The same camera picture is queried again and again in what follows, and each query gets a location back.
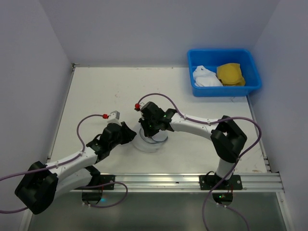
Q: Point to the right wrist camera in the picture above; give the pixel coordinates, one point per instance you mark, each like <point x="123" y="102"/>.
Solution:
<point x="138" y="106"/>

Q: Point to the white bra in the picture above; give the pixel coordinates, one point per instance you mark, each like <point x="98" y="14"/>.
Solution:
<point x="205" y="78"/>

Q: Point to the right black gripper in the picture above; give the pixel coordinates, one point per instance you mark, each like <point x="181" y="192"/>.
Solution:
<point x="149" y="125"/>

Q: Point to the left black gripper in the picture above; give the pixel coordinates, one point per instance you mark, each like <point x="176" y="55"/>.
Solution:
<point x="123" y="132"/>

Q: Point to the yellow garment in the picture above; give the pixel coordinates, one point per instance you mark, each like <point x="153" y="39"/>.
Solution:
<point x="230" y="75"/>

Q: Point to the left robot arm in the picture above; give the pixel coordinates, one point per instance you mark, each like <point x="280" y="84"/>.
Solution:
<point x="45" y="182"/>

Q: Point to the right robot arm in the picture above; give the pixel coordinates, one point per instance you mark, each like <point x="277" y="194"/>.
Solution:
<point x="228" y="139"/>

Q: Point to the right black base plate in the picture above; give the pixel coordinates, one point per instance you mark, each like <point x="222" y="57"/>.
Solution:
<point x="209" y="180"/>

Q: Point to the blue plastic bin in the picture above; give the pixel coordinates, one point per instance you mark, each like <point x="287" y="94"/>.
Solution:
<point x="212" y="58"/>

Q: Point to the aluminium mounting rail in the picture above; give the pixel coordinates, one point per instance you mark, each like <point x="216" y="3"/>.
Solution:
<point x="185" y="182"/>

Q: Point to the white mesh laundry bag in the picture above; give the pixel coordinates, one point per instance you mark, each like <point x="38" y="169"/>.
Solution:
<point x="149" y="145"/>

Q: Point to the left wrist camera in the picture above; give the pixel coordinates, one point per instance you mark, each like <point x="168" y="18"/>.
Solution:
<point x="114" y="117"/>

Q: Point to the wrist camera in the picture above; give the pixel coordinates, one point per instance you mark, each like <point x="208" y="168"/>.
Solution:
<point x="114" y="117"/>
<point x="138" y="106"/>

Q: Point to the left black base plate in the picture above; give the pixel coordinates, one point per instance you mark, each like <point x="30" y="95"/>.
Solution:
<point x="104" y="179"/>

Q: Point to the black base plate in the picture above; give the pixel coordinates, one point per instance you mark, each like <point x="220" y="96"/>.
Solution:
<point x="104" y="179"/>
<point x="209" y="180"/>

